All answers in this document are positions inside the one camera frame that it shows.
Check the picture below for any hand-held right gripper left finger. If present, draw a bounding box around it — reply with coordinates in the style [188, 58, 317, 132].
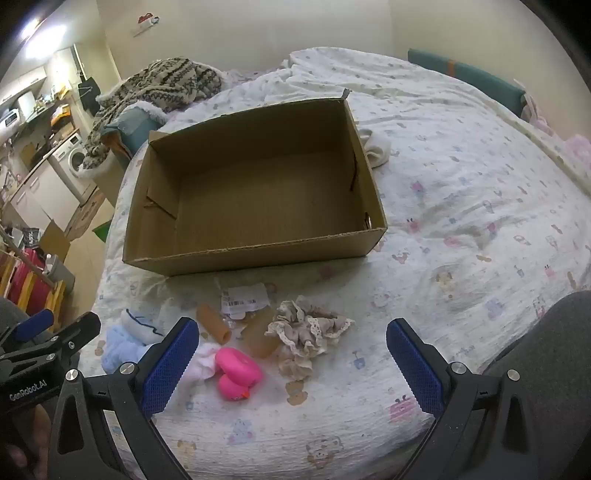
[48, 316, 201, 480]

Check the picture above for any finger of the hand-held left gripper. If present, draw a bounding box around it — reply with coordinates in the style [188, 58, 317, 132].
[46, 311, 101, 366]
[0, 308, 55, 345]

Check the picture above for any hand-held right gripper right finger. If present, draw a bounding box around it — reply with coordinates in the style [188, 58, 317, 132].
[386, 318, 561, 480]

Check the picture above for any white fluffy sock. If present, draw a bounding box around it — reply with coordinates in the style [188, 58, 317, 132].
[182, 342, 220, 381]

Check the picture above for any white sock with blue trim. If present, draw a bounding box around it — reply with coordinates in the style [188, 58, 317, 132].
[120, 308, 165, 346]

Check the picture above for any pink rubber duck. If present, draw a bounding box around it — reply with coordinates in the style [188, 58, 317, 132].
[215, 347, 265, 401]

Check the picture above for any taupe lace-trimmed scrunchie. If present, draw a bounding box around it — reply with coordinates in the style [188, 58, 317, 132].
[264, 295, 355, 360]

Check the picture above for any beige scrunchie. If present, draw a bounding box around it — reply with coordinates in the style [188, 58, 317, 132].
[276, 344, 325, 382]

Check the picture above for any brown cardboard box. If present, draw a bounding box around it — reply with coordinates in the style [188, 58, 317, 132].
[122, 89, 389, 278]

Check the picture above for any plain white sock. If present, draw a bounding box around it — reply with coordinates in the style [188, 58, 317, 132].
[359, 129, 393, 169]

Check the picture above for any person's left hand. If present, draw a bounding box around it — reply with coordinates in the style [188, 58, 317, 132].
[0, 404, 52, 472]

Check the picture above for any yellow wooden rack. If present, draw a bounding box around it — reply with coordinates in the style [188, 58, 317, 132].
[0, 249, 66, 326]

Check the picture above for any red container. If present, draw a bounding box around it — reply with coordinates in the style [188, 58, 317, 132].
[8, 249, 52, 306]

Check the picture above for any grey bin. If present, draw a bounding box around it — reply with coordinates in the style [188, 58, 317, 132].
[44, 254, 75, 289]

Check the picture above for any open cardboard carton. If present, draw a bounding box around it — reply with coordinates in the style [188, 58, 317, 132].
[39, 220, 73, 265]

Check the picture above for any brown clear packet with label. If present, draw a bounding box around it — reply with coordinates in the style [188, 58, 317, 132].
[196, 282, 281, 359]

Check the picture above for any white cabinet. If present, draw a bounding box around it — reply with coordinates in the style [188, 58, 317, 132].
[8, 161, 85, 232]

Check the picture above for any person's grey trouser leg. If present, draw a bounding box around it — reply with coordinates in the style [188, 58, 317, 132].
[480, 290, 591, 418]

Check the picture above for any cardboard carton beside bed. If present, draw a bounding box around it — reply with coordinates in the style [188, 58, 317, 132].
[95, 157, 136, 209]

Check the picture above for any white washing machine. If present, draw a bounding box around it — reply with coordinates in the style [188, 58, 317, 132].
[48, 134, 99, 205]

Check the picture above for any printed bed sheet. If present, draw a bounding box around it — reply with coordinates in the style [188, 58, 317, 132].
[78, 46, 591, 480]

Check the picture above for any teal fluffy cushion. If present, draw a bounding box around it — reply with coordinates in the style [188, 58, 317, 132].
[100, 102, 169, 158]

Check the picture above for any black garment on hanger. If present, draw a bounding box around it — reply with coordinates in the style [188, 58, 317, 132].
[78, 76, 103, 117]

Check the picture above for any patterned knitted blanket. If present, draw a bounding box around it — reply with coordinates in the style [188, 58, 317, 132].
[76, 56, 225, 178]

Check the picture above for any pink cloth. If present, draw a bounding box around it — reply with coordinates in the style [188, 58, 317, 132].
[524, 90, 591, 185]

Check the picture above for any teal headboard cushion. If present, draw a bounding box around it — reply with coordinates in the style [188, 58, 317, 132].
[407, 48, 528, 117]

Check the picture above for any wall decoration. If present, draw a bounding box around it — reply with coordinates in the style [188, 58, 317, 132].
[130, 13, 161, 36]

